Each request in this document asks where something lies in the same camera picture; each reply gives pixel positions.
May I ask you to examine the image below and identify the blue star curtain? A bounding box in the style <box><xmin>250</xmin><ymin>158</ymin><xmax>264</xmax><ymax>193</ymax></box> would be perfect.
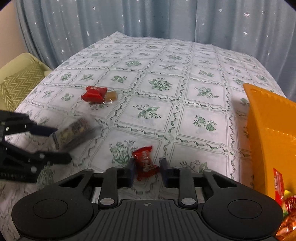
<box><xmin>16</xmin><ymin>0</ymin><xmax>295</xmax><ymax>100</ymax></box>

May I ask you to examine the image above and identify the small brown candy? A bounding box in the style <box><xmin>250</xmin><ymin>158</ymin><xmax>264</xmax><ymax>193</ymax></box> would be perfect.
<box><xmin>104</xmin><ymin>91</ymin><xmax>118</xmax><ymax>102</ymax></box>

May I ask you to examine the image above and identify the clear mixed nuts packet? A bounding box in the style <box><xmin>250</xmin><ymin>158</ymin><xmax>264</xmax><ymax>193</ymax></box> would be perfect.
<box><xmin>50</xmin><ymin>117</ymin><xmax>103</xmax><ymax>152</ymax></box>

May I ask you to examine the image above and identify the bright red snack packet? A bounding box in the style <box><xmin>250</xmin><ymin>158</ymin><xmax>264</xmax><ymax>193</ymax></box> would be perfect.
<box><xmin>81</xmin><ymin>86</ymin><xmax>107</xmax><ymax>104</ymax></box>

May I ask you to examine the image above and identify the snacks pile in basket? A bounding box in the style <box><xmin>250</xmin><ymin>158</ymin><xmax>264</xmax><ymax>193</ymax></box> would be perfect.
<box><xmin>273</xmin><ymin>169</ymin><xmax>295</xmax><ymax>241</ymax></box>

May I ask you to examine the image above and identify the floral white tablecloth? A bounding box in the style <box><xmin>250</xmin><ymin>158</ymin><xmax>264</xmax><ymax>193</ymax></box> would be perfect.
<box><xmin>1</xmin><ymin>32</ymin><xmax>282</xmax><ymax>240</ymax></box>

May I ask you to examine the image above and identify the small red snack packet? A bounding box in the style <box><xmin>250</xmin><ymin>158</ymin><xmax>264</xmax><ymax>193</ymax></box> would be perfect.
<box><xmin>132</xmin><ymin>146</ymin><xmax>160</xmax><ymax>181</ymax></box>

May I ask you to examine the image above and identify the green zigzag cushion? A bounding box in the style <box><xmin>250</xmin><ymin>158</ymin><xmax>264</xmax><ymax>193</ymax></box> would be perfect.
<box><xmin>1</xmin><ymin>62</ymin><xmax>45</xmax><ymax>111</ymax></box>

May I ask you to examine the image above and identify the orange plastic basket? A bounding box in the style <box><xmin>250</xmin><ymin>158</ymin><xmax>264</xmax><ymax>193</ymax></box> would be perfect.
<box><xmin>243</xmin><ymin>83</ymin><xmax>295</xmax><ymax>200</ymax></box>

